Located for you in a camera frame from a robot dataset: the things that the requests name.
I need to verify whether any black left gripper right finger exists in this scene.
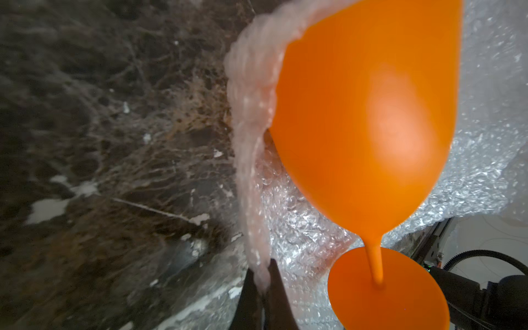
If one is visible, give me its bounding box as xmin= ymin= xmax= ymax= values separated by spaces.
xmin=263 ymin=259 xmax=299 ymax=330

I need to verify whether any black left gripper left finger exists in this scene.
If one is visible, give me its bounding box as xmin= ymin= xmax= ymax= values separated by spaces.
xmin=229 ymin=269 xmax=264 ymax=330

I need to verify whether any orange glass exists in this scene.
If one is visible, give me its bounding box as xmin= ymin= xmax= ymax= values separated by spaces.
xmin=271 ymin=1 xmax=463 ymax=329

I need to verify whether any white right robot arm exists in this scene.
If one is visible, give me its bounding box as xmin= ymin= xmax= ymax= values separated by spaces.
xmin=427 ymin=250 xmax=527 ymax=329

